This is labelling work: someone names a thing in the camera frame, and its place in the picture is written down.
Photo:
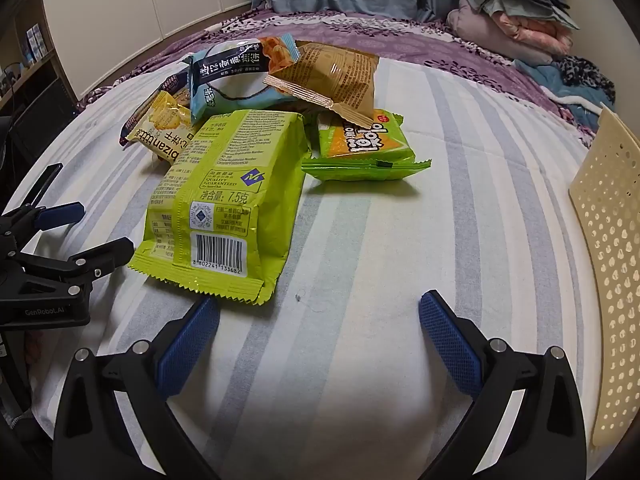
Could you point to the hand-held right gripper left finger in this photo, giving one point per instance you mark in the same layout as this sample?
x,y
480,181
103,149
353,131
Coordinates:
x,y
187,345

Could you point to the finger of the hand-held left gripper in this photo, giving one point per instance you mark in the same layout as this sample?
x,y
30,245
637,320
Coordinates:
x,y
62,214
100,257

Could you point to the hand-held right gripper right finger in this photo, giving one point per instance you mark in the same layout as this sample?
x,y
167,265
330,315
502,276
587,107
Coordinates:
x,y
450,345

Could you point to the cream perforated plastic basket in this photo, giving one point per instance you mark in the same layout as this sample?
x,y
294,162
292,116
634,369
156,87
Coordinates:
x,y
610,210

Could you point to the blue waffle snack packet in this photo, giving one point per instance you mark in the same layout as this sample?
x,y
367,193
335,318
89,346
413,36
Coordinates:
x,y
225,80

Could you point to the striped blanket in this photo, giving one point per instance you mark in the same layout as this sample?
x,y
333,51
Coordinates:
x,y
375,260

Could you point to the yellow snack packet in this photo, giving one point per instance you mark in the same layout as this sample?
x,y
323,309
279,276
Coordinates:
x,y
160,125

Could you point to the wooden shelf unit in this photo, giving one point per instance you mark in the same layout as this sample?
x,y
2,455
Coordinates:
x,y
30,77

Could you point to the large lime green snack packet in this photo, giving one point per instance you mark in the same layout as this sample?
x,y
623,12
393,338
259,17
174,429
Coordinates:
x,y
225,185

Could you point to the blue white boxes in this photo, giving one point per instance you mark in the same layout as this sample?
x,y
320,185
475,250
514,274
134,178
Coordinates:
x,y
35,45

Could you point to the white wardrobe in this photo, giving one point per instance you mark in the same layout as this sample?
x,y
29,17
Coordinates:
x,y
125,10

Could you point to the green orange snack packet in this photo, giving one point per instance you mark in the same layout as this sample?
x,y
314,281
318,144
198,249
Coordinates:
x,y
365,145

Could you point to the tan snack packet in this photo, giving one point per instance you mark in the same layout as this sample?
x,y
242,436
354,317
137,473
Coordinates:
x,y
340,75

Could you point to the leopard print cloth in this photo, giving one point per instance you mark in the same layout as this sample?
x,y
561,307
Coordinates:
x,y
580,72

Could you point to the purple floral bedsheet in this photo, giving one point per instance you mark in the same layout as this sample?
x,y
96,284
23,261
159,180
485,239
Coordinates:
x,y
400,35

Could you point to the pale mauve folded quilt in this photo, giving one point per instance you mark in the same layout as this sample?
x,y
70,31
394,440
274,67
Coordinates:
x,y
470,25

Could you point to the pink patterned folded quilt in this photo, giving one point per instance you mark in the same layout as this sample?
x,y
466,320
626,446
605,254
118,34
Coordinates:
x,y
530,32

